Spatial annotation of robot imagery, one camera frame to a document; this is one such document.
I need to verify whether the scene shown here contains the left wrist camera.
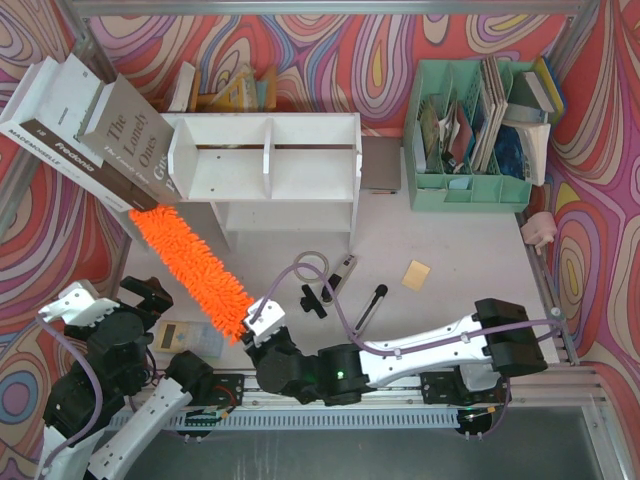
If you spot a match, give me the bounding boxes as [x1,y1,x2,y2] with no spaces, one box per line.
[38,279,119,327]

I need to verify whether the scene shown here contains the orange microfiber duster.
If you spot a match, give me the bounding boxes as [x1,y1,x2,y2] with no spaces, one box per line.
[129,205,253,344]

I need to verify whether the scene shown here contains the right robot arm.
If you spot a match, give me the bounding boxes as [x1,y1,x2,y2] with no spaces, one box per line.
[242,298,547,407]

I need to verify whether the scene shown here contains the pink piggy figurine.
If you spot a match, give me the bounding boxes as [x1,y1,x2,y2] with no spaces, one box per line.
[521,211,557,255]

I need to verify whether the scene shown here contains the yellow grey calculator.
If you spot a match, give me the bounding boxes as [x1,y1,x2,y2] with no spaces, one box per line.
[153,320,224,357]

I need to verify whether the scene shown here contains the small books behind shelf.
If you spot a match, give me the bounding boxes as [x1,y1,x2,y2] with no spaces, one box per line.
[152,62,277,113]

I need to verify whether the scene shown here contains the yellow sticky note pad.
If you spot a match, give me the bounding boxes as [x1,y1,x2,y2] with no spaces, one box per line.
[401,260,431,292]

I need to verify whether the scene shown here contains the white books beside organizer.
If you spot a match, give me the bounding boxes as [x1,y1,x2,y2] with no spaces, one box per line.
[496,57,566,186]

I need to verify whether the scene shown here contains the large grey white book stack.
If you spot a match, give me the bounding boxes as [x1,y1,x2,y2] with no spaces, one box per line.
[1,55,181,212]

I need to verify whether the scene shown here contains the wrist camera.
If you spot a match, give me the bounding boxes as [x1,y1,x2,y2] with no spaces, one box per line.
[38,279,119,327]
[243,297,285,347]

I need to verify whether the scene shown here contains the black grey stapler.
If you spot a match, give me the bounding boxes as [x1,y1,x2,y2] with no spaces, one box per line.
[321,254,357,306]

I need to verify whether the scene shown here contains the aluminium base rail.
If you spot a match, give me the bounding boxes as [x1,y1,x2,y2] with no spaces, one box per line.
[59,369,616,411]

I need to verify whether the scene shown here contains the grey notebook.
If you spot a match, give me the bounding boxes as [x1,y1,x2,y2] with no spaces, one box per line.
[361,136,401,191]

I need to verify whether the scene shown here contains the clear tape roll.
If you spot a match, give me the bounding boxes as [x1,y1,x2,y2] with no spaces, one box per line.
[293,250,329,284]

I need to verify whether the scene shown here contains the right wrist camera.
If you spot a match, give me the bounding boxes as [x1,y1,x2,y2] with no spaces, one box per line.
[243,297,285,347]

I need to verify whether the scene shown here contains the black white marker pen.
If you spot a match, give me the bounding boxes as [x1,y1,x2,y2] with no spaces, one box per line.
[353,284,388,335]

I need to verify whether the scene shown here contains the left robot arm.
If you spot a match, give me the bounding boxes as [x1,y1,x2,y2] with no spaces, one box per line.
[35,276,213,479]

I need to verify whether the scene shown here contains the black binder clip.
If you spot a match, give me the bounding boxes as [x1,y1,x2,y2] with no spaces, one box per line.
[300,284,327,319]

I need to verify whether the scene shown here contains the mint green desk organizer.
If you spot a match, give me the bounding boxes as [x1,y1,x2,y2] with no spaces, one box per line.
[403,57,532,213]

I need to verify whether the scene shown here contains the white wooden bookshelf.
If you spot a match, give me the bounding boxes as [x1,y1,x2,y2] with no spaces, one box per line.
[164,113,363,242]

